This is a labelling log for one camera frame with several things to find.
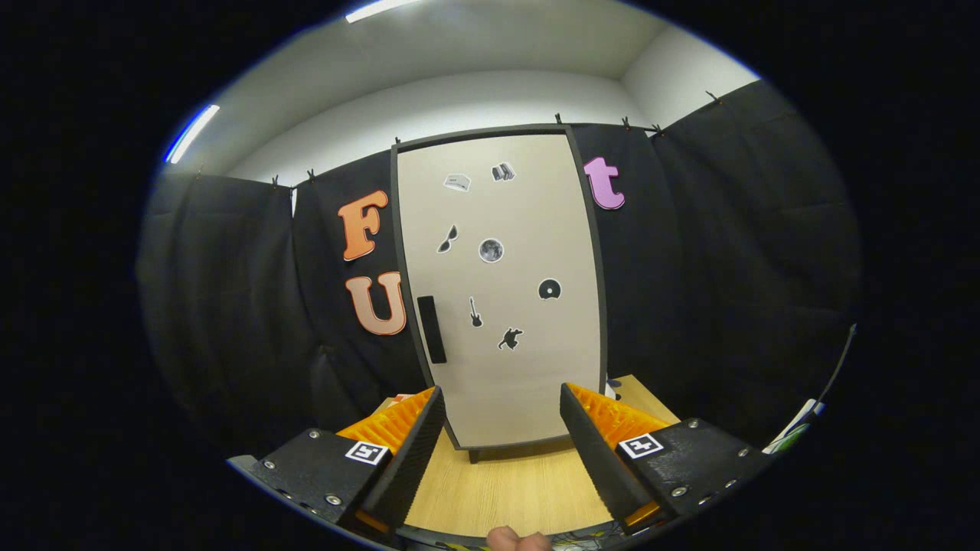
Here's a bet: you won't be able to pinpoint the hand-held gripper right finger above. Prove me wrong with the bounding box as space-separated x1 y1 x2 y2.
559 382 775 535

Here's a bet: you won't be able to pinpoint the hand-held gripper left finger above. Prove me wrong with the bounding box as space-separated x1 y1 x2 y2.
255 386 448 536

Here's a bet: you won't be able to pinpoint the dark grey shoe cabinet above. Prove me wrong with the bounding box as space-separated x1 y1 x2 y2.
390 122 609 465

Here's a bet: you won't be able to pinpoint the white and green object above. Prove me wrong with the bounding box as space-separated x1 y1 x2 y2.
762 398 824 455

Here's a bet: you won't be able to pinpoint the black backdrop cloth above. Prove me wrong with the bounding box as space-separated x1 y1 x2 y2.
138 80 862 460

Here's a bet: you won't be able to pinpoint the row of black clips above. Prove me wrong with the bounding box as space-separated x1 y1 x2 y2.
195 90 724 188

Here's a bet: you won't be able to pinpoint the narrow ceiling light strip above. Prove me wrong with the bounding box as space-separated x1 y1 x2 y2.
165 104 221 165

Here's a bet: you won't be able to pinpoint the wide ceiling light panel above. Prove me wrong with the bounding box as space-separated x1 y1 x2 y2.
345 0 423 24

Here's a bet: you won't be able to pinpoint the black cables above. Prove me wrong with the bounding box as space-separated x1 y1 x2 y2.
547 528 621 550

